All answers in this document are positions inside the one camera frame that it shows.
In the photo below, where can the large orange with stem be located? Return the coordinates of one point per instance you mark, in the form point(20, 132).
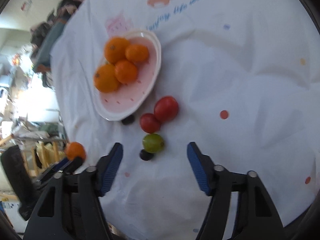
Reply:
point(105, 80)

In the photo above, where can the pink white oval plate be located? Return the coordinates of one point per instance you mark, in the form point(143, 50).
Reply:
point(117, 105)

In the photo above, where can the green lime fruit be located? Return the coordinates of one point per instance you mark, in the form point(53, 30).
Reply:
point(153, 143)

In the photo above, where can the white cartoon printed bedsheet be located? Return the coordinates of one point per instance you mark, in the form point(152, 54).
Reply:
point(245, 74)

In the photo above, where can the small red tomato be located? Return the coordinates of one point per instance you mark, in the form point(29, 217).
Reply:
point(149, 123)

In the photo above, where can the small dark grape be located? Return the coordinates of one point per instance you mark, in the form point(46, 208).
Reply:
point(145, 156)

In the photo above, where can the pile of clothes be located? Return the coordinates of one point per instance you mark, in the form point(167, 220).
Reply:
point(45, 34)

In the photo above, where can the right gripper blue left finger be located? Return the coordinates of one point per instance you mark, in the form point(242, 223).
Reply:
point(107, 168)

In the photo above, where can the large red tomato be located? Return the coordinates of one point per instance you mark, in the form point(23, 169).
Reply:
point(166, 109)

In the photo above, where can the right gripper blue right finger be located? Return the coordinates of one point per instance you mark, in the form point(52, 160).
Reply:
point(203, 168)

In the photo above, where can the wooden drying rack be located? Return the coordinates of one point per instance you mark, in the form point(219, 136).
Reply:
point(38, 154)

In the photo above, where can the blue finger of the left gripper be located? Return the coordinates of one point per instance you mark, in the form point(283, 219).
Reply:
point(71, 166)
point(50, 171)

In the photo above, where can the small mandarin orange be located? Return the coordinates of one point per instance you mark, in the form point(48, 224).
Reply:
point(126, 72)
point(137, 53)
point(74, 150)

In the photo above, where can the dark plum fruit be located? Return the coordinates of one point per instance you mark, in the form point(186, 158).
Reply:
point(128, 120)

